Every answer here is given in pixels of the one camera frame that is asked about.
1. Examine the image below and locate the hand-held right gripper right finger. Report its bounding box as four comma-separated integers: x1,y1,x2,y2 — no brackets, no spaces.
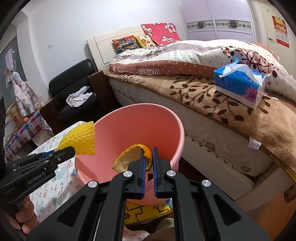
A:
152,147,271,241

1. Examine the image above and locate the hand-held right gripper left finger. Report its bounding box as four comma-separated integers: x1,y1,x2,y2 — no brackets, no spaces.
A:
25,148,147,241

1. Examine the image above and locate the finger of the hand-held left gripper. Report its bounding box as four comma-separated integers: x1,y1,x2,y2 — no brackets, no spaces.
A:
28,149,57,158
7,146,77,178

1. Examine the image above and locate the yellow foam fruit net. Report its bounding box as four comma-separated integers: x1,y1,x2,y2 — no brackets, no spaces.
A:
57,121,96,156

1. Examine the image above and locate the orange peel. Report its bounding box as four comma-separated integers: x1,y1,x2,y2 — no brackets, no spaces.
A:
112,144,153,173

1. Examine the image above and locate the pink plastic bucket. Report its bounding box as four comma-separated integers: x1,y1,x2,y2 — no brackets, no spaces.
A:
74,104,185,207

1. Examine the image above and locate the person's left hand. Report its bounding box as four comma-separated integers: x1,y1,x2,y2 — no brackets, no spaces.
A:
6,195,39,235

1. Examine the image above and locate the checkered tablecloth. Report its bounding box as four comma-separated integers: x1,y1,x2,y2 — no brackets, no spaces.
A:
4,110,52,161

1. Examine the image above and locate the yellow floor mat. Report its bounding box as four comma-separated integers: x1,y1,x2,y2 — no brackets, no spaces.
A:
124,198,173,225

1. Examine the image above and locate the floral animal print tablecloth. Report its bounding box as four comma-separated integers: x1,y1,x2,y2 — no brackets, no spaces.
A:
28,120,93,225

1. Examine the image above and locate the dark wooden side table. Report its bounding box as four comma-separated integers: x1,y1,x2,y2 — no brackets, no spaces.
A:
88,70,118,109
39,94,62,136

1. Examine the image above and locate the brown paper bag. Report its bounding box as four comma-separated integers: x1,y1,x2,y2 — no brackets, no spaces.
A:
7,102,25,126

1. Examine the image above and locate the white patterned cloth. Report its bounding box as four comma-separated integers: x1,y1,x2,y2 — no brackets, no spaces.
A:
66,86,93,108

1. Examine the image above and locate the pink puffer jacket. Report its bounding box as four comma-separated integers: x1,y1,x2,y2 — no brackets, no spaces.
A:
11,71,40,117

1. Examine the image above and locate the white quilted mattress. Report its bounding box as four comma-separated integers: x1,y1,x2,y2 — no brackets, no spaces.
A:
109,77,273,176

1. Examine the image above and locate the black leather armchair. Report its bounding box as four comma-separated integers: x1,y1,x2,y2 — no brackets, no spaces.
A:
48,59,99,123

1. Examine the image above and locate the brown leaf pattern blanket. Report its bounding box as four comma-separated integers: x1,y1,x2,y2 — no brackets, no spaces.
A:
103,70,296,176

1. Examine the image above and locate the hanging plush toy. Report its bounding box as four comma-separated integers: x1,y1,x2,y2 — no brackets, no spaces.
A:
3,49,18,89

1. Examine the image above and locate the blue tissue box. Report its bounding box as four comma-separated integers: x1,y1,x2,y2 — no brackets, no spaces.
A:
213,59,266,110

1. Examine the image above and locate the colourful patterned pillow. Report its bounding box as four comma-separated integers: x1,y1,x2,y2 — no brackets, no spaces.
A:
112,35,139,55

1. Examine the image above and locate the polka dot floral quilt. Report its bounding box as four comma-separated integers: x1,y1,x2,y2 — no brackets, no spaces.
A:
109,39,296,103

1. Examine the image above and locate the yellow flower pillow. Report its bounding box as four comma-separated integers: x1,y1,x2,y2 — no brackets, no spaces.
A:
135,35,158,49

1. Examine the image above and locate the pink flower pillow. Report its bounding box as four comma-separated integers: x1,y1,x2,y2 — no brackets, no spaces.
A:
141,22,182,45

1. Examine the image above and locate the lilac wardrobe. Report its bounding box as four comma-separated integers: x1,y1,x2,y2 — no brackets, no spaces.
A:
176,0,257,42

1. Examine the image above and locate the white door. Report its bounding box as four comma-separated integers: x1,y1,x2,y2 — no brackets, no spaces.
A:
248,0,296,77

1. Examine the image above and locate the dark framed wall panel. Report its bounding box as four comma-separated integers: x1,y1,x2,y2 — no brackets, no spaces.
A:
0,35,26,112

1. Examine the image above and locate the white wooden bed frame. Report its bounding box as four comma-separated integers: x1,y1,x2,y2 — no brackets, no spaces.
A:
87,25,296,202

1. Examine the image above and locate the red wall calendar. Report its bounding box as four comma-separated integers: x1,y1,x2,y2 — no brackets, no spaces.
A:
272,15,290,48

